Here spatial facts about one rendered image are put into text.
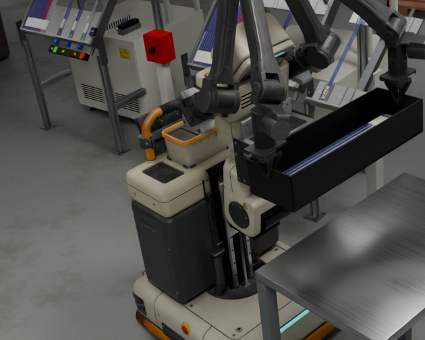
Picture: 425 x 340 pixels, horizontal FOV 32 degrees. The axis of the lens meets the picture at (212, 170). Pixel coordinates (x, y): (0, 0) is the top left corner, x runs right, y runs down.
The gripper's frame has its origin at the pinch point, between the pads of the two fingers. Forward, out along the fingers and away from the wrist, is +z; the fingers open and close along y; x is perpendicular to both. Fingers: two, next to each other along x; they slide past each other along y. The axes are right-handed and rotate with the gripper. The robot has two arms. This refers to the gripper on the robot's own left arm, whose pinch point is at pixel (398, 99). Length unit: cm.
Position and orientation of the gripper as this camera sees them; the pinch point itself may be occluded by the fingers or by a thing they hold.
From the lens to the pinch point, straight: 236.5
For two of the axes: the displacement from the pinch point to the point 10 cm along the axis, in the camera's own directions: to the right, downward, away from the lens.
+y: 7.5, -4.1, 5.1
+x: -6.5, -3.0, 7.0
